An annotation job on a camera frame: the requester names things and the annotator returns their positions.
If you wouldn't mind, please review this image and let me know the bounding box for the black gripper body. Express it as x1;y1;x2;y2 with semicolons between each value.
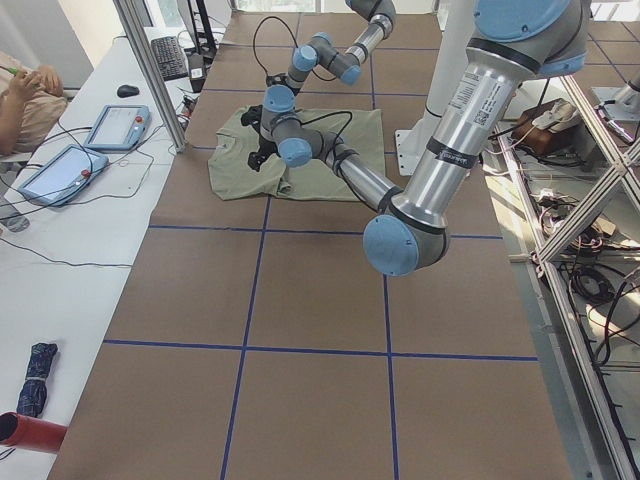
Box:
248;136;278;166
240;73;287;128

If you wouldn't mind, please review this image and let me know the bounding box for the olive green long-sleeve shirt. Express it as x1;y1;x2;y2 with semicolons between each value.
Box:
208;106;386;201

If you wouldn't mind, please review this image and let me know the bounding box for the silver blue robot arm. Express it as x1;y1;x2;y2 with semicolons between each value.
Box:
252;0;396;96
242;1;590;276

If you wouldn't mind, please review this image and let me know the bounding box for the black keyboard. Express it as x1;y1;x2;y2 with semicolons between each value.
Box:
150;36;189;81

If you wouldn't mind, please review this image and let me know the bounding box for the black computer mouse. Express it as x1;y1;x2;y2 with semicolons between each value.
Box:
116;84;140;98

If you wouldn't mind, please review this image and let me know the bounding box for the upper blue teach pendant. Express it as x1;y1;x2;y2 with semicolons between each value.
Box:
84;105;151;153

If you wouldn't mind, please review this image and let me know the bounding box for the blue teach pendant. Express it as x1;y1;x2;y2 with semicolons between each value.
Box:
84;105;151;153
18;145;109;207

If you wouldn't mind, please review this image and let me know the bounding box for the lower blue teach pendant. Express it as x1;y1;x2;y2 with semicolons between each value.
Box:
18;145;109;207

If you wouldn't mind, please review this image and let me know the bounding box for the seated person in beige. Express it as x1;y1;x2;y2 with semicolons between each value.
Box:
1;52;68;156

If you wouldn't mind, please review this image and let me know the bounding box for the white power adapter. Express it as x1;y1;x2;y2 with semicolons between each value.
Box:
532;99;576;132

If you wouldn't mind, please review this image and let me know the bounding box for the folded dark blue umbrella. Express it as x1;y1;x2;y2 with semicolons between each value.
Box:
16;343;58;418

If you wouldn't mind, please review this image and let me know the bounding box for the red cylinder bottle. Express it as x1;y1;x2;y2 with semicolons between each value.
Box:
1;412;67;454

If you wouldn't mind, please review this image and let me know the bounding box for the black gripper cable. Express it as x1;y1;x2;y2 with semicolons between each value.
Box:
294;110;366;201
252;16;341;84

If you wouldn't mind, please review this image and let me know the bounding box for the thin black table cable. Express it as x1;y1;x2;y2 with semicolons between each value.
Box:
0;122;156;269

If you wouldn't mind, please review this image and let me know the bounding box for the aluminium frame post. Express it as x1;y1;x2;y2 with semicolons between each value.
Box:
113;0;186;153

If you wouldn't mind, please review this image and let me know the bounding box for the aluminium side frame rack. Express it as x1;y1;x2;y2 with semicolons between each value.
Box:
503;75;639;479

